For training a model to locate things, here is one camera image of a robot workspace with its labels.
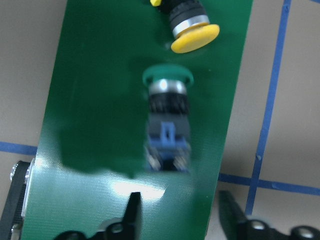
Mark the yellow push button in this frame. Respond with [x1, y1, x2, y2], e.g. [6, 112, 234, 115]
[150, 0, 220, 54]

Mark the green conveyor belt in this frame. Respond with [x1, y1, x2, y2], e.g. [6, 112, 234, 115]
[0, 0, 255, 240]

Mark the green button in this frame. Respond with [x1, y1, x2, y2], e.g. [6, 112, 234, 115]
[142, 63, 194, 172]

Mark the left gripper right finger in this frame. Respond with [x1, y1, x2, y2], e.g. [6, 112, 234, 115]
[218, 190, 320, 240]

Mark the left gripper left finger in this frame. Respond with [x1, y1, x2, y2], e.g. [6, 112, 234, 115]
[56, 192, 141, 240]

